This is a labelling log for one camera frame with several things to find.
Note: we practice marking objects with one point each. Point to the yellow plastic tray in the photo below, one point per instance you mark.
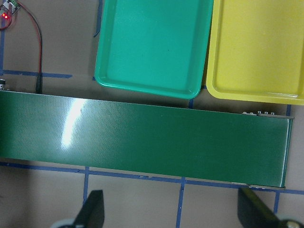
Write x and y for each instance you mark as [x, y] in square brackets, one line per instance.
[256, 51]

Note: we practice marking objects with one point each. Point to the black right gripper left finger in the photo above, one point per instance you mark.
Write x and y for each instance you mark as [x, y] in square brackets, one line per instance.
[92, 213]

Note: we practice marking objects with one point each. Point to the small speed controller board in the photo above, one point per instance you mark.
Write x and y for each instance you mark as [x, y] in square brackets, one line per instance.
[8, 8]

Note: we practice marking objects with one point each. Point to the green plastic tray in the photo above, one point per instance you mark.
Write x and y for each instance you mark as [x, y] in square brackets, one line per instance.
[154, 46]

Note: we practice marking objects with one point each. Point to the green conveyor belt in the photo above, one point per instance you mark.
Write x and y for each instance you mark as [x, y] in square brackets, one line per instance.
[241, 148]

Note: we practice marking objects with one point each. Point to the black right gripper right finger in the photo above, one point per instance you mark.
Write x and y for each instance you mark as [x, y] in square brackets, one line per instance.
[254, 213]

